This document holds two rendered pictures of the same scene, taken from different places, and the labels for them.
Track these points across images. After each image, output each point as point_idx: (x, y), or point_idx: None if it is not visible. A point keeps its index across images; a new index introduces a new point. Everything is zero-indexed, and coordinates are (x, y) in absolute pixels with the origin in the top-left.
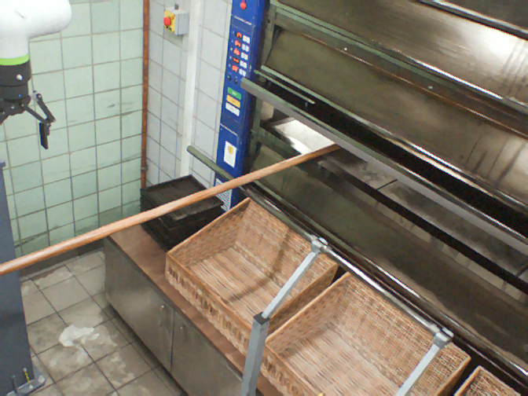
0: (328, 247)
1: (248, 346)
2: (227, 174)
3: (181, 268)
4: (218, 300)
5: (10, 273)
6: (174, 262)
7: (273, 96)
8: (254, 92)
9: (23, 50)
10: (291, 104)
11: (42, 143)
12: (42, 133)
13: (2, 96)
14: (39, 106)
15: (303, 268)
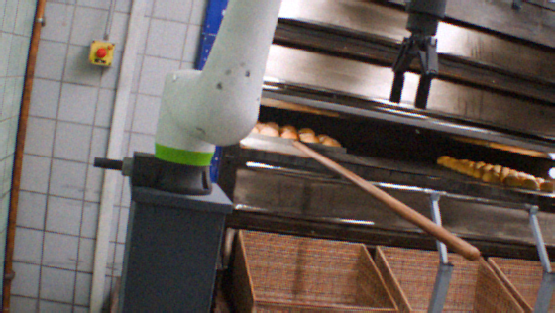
0: (443, 191)
1: (435, 301)
2: (317, 172)
3: (284, 304)
4: (348, 307)
5: None
6: (269, 305)
7: (304, 95)
8: (279, 96)
9: None
10: (328, 97)
11: (395, 98)
12: (400, 85)
13: (434, 31)
14: (401, 54)
15: (439, 214)
